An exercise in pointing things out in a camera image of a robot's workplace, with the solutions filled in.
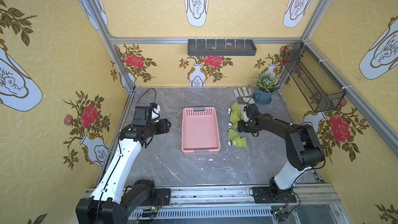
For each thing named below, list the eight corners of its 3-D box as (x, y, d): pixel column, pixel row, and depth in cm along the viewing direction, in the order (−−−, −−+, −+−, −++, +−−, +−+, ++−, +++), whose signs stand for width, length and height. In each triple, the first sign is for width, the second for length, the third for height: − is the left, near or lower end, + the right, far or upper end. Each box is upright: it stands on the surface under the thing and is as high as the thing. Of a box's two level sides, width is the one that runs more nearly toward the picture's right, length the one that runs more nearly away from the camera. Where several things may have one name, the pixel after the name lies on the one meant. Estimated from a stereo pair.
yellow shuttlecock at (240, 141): (227, 148, 92) (229, 144, 88) (226, 140, 95) (228, 136, 91) (245, 148, 92) (247, 144, 88) (244, 140, 95) (246, 136, 91)
